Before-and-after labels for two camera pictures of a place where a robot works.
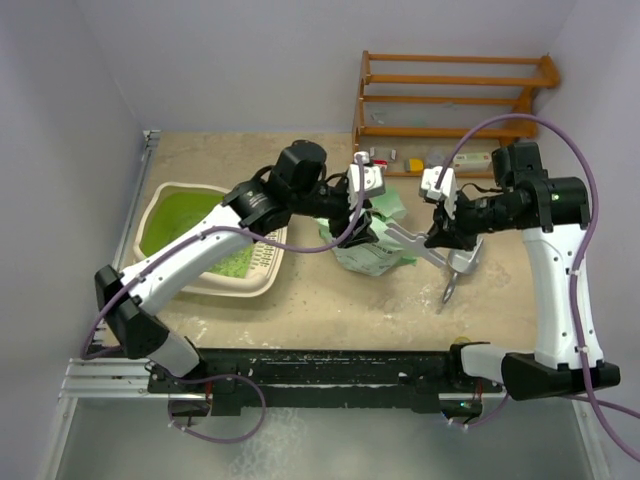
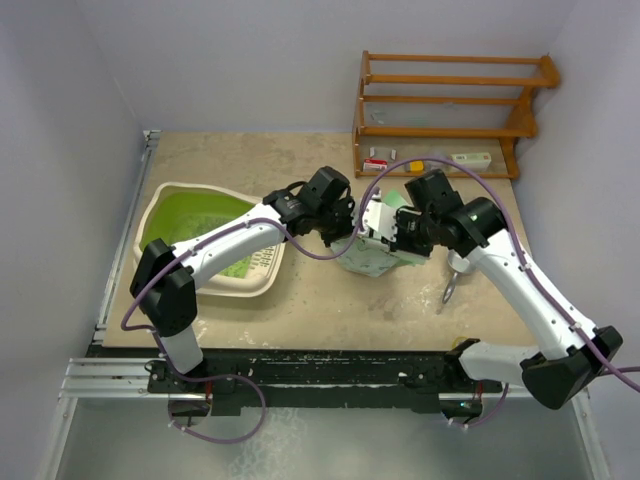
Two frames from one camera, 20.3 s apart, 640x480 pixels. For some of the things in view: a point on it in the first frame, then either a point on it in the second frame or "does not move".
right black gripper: (451, 232) → (401, 243)
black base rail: (232, 376) does not move
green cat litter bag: (383, 255) does not move
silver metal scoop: (460, 261) does not move
